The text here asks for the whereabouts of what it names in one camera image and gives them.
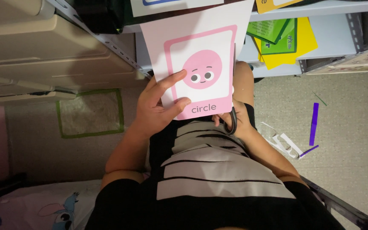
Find person's right hand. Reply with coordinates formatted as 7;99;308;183
212;98;257;138

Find person's left hand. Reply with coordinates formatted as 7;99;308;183
132;69;192;135

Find black-handled scissors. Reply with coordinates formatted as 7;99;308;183
223;43;238;135

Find white sheet with pink card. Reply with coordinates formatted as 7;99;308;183
139;0;255;121

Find person's leg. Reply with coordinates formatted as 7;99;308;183
233;61;255;108

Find person's black white striped shirt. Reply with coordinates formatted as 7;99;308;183
85;119;346;230

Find white paper offcuts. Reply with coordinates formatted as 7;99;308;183
261;121;304;160

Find short purple paper strip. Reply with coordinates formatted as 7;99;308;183
299;145;319;158

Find long purple paper strip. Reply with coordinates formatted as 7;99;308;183
309;102;319;146

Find green printed card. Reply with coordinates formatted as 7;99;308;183
260;18;298;56
246;19;290;45

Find thin green paper sliver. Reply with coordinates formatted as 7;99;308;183
311;90;328;106

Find yellow paper sheet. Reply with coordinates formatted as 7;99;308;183
254;17;319;70

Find yellow flash card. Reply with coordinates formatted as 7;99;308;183
255;0;304;14

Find green tape square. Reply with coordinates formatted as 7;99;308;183
55;88;125;139

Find grey metal shelf rack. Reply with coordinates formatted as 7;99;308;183
47;0;368;79

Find floral patterned box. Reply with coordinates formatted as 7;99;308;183
306;45;368;76

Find dark metal bar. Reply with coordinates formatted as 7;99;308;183
300;175;368;230

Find beige plastic drawer cabinet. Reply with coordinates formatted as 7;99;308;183
0;0;148;106

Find pink cartoon print bedding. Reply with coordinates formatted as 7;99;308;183
0;179;103;230

